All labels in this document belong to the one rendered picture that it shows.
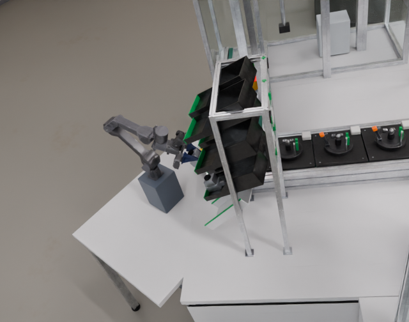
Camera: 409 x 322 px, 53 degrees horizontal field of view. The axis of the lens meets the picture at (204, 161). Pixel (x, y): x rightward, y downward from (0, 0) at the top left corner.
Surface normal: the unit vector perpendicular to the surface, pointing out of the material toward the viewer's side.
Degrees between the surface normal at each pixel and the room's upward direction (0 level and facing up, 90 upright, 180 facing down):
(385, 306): 0
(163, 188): 90
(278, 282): 0
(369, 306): 0
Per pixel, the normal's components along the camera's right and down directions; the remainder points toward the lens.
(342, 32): -0.09, 0.70
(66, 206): -0.22, -0.71
